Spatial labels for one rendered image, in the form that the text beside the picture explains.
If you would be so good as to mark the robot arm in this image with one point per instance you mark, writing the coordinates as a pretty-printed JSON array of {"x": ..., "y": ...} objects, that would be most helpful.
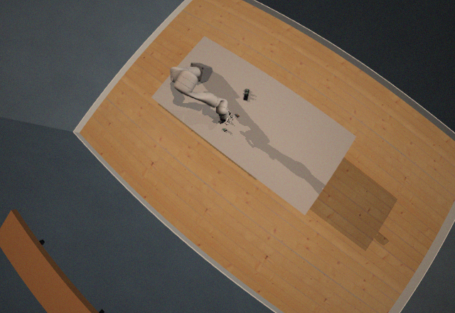
[{"x": 186, "y": 83}]

